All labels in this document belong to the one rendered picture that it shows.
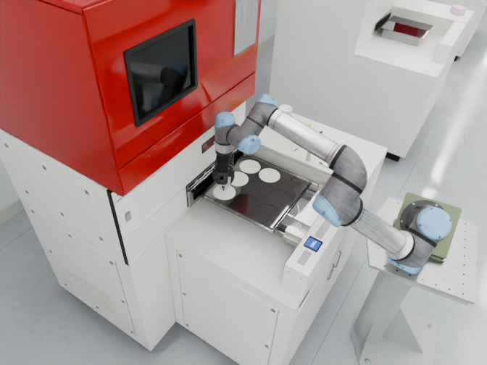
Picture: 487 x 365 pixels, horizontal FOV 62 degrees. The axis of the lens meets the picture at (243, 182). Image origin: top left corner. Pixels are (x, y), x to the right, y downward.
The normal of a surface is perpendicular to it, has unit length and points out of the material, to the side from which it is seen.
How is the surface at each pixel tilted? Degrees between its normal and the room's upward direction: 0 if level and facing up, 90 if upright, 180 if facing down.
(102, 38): 90
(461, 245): 0
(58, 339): 0
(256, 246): 0
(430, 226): 37
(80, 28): 90
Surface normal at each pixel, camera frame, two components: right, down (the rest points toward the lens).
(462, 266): 0.04, -0.73
